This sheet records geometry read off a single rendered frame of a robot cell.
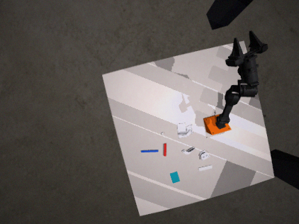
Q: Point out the teal flat plate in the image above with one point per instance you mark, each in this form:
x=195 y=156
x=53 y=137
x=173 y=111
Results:
x=175 y=177

